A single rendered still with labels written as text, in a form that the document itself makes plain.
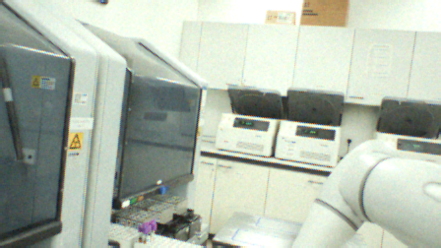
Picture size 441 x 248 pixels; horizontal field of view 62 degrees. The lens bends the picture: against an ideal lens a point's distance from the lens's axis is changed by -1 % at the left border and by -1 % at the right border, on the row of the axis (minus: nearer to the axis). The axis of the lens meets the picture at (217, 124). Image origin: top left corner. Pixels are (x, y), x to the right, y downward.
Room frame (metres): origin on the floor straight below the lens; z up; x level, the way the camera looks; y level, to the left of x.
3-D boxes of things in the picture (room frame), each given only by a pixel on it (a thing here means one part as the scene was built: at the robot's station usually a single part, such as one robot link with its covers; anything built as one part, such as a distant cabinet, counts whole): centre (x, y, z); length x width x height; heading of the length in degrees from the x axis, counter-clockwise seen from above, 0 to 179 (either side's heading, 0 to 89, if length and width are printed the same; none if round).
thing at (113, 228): (1.25, 0.36, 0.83); 0.30 x 0.10 x 0.06; 71
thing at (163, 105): (1.51, 0.42, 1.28); 0.61 x 0.51 x 0.63; 161
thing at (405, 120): (3.29, -1.71, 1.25); 0.62 x 0.56 x 0.69; 161
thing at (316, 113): (3.57, -0.91, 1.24); 0.62 x 0.56 x 0.69; 162
